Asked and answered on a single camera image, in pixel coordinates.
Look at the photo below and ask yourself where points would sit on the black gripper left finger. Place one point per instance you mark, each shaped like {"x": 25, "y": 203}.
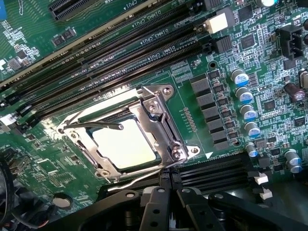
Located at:
{"x": 154, "y": 211}

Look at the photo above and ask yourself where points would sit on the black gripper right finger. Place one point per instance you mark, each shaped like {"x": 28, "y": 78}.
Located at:
{"x": 192, "y": 211}

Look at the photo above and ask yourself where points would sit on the metal CPU socket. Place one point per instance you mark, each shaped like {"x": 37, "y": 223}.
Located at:
{"x": 194, "y": 150}

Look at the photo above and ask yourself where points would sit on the silver square CPU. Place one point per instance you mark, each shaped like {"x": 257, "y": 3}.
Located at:
{"x": 127, "y": 144}

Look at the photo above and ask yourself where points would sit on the bent steel locking lever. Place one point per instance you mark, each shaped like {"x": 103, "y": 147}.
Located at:
{"x": 144, "y": 177}

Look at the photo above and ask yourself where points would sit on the black RAM slot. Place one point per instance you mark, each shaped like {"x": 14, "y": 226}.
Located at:
{"x": 146, "y": 70}
{"x": 223, "y": 183}
{"x": 146, "y": 30}
{"x": 223, "y": 172}
{"x": 146, "y": 50}
{"x": 223, "y": 162}

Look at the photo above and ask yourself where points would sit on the grey square inductor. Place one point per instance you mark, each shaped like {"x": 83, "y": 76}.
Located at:
{"x": 222, "y": 145}
{"x": 206, "y": 101}
{"x": 219, "y": 137}
{"x": 200, "y": 84}
{"x": 211, "y": 116}
{"x": 215, "y": 128}

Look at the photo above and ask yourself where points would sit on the white RAM slot latch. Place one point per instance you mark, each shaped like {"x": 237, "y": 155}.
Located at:
{"x": 266, "y": 194}
{"x": 261, "y": 179}

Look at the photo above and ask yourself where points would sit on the silver blue capacitor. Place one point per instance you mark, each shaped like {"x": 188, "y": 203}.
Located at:
{"x": 239, "y": 77}
{"x": 264, "y": 2}
{"x": 248, "y": 112}
{"x": 293, "y": 160}
{"x": 251, "y": 149}
{"x": 244, "y": 94}
{"x": 252, "y": 130}

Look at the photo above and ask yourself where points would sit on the silver coin cell battery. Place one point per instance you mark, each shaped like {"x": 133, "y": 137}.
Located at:
{"x": 60, "y": 201}

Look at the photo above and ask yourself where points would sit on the silver metal socket cover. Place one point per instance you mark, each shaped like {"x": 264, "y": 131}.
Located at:
{"x": 84, "y": 147}

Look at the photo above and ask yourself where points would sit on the straight steel locking lever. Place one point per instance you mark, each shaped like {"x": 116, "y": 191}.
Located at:
{"x": 101, "y": 124}

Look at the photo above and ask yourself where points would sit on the internal USB port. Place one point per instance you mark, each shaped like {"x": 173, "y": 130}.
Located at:
{"x": 20, "y": 165}

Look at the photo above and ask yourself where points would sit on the brown capacitor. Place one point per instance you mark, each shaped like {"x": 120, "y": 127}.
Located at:
{"x": 294, "y": 92}

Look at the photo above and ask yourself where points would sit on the green computer motherboard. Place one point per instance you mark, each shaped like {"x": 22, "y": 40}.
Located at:
{"x": 269, "y": 72}

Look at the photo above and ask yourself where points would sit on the black finned heat sink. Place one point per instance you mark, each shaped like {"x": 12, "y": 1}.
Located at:
{"x": 223, "y": 44}

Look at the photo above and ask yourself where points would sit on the small white board connector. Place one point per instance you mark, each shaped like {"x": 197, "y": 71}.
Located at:
{"x": 6, "y": 120}

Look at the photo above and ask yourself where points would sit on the white plastic connector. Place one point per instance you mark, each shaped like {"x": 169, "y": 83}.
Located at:
{"x": 216, "y": 23}

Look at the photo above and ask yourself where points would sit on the black pin header connector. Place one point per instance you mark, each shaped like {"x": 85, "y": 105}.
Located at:
{"x": 286, "y": 42}

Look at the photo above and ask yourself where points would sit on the beige edged RAM slot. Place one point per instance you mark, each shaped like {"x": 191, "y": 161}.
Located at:
{"x": 146, "y": 11}

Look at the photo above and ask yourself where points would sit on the black expansion slot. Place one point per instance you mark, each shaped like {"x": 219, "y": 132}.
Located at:
{"x": 96, "y": 7}

